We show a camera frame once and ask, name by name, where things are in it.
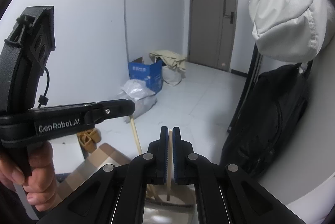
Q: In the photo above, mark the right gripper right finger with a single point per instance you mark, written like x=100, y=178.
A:
x=191, y=168

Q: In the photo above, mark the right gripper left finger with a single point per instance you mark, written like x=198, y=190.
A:
x=133, y=179

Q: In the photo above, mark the wooden chopstick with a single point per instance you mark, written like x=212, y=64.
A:
x=169, y=164
x=151, y=190

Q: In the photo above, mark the white shoulder bag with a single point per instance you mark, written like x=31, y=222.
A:
x=293, y=31

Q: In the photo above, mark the person's left hand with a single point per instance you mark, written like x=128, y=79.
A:
x=41, y=185

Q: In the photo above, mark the wooden chopstick in holder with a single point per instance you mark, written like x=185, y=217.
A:
x=151, y=190

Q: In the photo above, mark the white utensil holder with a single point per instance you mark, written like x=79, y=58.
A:
x=179, y=209

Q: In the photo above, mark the checkered table mat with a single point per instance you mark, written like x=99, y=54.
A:
x=104, y=154

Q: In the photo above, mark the grey plastic parcel bag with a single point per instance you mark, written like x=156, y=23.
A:
x=142, y=106

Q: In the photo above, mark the tan shoes pair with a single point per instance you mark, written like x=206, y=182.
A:
x=88, y=139

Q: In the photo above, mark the white plastic parcel bag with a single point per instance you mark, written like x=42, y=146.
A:
x=137, y=89

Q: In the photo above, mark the blue cardboard box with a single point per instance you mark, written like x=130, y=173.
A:
x=151, y=74

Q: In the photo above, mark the black backpack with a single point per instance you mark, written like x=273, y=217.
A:
x=268, y=119

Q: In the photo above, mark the beige cloth on bag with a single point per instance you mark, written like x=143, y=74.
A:
x=170, y=59

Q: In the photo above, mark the grey entrance door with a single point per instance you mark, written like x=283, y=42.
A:
x=211, y=32

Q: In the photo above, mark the black door frame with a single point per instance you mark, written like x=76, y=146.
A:
x=244, y=64

